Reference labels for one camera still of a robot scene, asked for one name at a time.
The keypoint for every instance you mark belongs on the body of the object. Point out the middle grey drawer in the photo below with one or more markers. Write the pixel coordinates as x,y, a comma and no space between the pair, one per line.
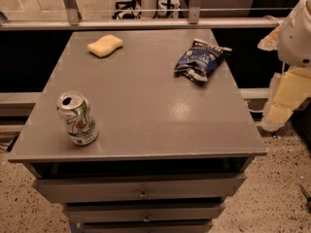
145,212

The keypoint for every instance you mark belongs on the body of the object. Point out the metal railing frame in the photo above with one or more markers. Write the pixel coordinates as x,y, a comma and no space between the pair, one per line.
97,14

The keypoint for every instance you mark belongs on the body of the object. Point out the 7up soda can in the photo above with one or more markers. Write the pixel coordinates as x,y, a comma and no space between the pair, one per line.
76,115

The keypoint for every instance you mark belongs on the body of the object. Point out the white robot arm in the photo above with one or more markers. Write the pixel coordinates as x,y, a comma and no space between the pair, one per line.
294,46

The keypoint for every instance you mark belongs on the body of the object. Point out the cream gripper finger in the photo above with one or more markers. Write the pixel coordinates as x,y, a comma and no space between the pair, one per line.
271,41
286,93

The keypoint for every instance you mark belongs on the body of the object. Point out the black office chair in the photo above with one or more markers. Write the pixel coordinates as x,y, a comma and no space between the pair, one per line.
127,9

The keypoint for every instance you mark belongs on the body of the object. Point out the grey drawer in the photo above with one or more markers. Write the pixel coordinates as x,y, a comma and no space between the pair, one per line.
145,212
151,227
139,188

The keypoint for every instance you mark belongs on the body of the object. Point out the bottom grey drawer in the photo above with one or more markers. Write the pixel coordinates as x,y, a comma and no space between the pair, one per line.
151,227

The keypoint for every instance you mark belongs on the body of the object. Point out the grey drawer cabinet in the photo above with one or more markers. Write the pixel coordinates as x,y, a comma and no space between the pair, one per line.
149,122

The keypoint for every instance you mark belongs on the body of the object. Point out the yellow sponge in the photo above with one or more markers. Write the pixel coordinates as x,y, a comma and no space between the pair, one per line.
105,45

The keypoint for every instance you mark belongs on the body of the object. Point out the blue chip bag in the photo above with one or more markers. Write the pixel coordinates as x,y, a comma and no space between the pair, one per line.
200,61

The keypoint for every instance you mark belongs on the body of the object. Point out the top grey drawer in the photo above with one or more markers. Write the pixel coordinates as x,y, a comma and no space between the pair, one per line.
139,188

